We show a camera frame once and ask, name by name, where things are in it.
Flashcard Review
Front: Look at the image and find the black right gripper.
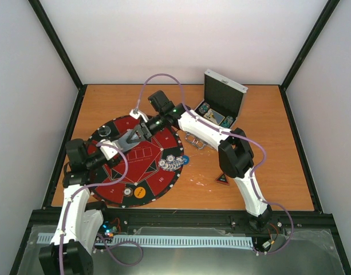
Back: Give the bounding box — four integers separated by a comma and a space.
126, 113, 165, 144

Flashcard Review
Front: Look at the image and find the grey card deck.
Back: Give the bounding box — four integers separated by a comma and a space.
112, 129, 139, 152

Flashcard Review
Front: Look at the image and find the clear dealer button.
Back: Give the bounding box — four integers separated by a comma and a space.
98, 125, 111, 137

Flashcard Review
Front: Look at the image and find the orange black poker chip stack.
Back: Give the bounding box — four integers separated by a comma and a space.
123, 187, 133, 197

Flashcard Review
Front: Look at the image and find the orange big blind button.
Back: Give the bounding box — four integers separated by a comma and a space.
133, 187, 146, 199

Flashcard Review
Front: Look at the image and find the blue white poker chips pile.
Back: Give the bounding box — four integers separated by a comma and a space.
159, 155, 184, 171

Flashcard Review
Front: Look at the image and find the blue small blind button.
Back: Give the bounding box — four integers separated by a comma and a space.
182, 155, 190, 165

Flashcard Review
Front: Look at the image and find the poker chip row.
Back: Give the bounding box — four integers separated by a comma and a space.
198, 102, 210, 115
220, 116, 234, 128

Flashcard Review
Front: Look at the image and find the aluminium poker chip case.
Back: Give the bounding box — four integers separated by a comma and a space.
179, 69, 248, 150

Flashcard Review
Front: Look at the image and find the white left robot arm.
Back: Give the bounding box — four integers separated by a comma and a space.
38, 139, 123, 274

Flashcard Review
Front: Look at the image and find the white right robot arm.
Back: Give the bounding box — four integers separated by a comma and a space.
127, 91, 272, 232

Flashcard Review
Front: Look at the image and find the round red black poker mat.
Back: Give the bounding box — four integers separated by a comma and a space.
91, 128, 184, 208

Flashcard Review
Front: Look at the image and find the boxed card deck in case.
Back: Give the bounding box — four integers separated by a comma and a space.
204, 109, 225, 125

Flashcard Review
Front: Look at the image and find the red black triangular button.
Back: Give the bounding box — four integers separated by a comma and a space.
215, 173, 230, 186

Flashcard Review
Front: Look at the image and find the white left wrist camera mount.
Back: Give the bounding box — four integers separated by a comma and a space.
97, 140, 120, 160

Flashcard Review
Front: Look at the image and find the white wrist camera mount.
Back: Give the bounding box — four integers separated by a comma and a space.
129, 108, 149, 122
97, 140, 120, 160

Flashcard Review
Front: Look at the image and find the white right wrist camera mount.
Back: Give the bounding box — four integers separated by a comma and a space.
129, 108, 149, 122

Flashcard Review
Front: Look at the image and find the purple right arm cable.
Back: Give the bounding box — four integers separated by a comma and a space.
133, 73, 295, 256

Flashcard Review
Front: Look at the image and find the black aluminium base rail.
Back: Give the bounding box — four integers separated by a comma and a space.
29, 208, 335, 233

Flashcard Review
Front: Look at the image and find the light blue cable duct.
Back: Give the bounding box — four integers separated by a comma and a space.
37, 232, 255, 249

